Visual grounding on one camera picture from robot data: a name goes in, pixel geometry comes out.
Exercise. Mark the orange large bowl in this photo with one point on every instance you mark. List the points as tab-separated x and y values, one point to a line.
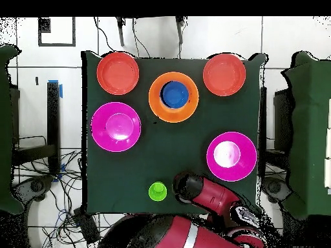
155	103

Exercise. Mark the blue small bowl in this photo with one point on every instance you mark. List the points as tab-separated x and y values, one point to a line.
175	94

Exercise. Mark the red shallow bowl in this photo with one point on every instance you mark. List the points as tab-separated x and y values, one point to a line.
224	75
118	73

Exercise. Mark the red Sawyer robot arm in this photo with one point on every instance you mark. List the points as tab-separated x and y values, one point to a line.
212	196

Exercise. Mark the dark green tablecloth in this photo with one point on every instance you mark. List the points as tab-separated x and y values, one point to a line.
155	155

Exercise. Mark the pink large bowl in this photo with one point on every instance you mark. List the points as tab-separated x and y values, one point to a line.
115	126
241	166

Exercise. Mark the green plastic cup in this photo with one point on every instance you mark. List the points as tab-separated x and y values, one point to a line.
157	191

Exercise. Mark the black stand leg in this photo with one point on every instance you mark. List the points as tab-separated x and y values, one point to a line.
180	31
120	33

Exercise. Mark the blue tape strip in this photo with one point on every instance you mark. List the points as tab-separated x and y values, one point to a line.
61	91

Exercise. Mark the black power box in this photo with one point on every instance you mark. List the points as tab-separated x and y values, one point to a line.
86	226

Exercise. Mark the green cloth covered table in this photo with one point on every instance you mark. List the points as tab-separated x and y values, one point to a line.
6	129
310	129

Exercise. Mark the black frame stand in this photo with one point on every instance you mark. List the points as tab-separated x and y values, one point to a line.
53	116

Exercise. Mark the black pedestal foot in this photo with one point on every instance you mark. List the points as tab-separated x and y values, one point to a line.
275	187
37	186

